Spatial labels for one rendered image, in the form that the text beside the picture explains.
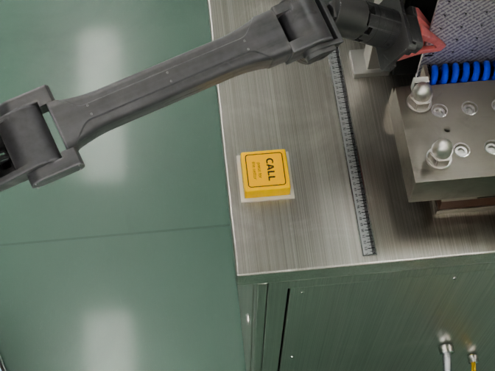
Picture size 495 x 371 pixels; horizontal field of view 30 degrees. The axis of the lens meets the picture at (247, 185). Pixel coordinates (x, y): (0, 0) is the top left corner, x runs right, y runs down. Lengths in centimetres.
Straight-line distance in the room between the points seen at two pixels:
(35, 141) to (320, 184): 48
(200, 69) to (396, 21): 30
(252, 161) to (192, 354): 93
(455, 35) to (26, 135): 62
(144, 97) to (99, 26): 162
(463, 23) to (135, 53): 150
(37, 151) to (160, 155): 137
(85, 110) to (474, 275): 69
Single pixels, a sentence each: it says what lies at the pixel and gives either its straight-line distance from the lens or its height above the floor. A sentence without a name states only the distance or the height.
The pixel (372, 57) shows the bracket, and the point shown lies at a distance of 151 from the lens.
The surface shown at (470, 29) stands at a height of 111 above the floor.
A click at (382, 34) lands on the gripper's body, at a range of 129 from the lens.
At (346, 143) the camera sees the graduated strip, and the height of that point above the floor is 90.
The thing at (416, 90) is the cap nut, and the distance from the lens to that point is 133.
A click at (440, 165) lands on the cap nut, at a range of 131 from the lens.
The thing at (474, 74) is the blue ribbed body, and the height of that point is 104.
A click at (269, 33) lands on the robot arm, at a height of 121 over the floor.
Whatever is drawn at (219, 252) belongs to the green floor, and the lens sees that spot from 236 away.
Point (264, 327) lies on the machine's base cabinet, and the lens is 158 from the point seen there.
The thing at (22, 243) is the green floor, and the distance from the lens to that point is 243.
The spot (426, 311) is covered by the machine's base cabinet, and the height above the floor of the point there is 66.
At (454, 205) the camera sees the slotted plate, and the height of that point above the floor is 92.
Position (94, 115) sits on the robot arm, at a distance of 115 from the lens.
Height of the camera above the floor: 215
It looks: 62 degrees down
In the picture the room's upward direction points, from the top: 1 degrees clockwise
